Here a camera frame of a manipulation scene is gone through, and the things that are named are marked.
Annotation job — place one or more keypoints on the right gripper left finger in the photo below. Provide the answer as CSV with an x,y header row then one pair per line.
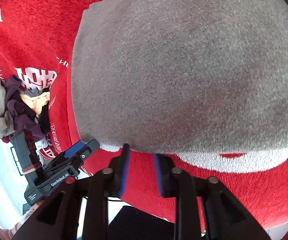
x,y
58,216

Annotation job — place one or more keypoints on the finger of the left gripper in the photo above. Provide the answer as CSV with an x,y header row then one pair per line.
x,y
73,149
84,149

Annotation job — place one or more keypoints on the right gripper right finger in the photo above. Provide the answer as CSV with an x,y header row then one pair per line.
x,y
204,208

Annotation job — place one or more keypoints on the grey knit sweater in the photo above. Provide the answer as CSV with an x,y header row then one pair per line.
x,y
183,76

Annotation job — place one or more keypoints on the pile of unfolded clothes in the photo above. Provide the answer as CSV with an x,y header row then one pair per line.
x,y
25,109

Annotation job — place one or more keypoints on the person's left hand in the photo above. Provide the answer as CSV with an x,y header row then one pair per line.
x,y
38,204

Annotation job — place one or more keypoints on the black sparkly skirt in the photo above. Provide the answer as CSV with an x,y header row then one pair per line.
x,y
133,224

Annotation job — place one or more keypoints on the red bedspread with white characters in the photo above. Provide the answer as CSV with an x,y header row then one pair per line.
x,y
37,38

